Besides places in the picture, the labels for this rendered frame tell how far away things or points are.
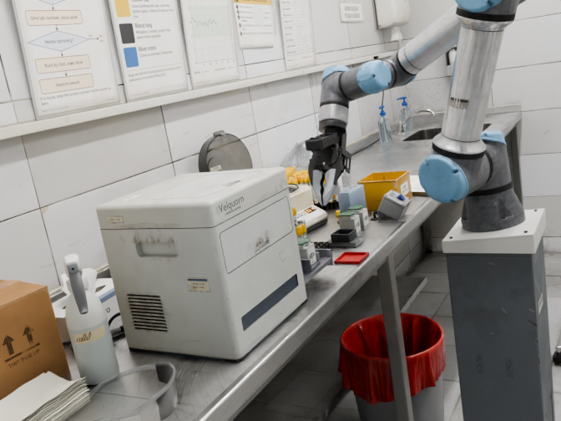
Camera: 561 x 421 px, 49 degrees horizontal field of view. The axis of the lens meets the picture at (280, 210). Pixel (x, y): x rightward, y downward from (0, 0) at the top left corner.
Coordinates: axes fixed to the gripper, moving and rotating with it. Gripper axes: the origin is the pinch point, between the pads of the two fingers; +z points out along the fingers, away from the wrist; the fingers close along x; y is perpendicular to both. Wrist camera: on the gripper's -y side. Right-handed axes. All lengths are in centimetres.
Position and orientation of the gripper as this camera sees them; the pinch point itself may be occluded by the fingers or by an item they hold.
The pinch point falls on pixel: (322, 200)
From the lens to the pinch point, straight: 151.0
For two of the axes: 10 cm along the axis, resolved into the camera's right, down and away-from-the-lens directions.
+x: -8.6, 0.3, 5.0
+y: 5.0, 2.4, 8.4
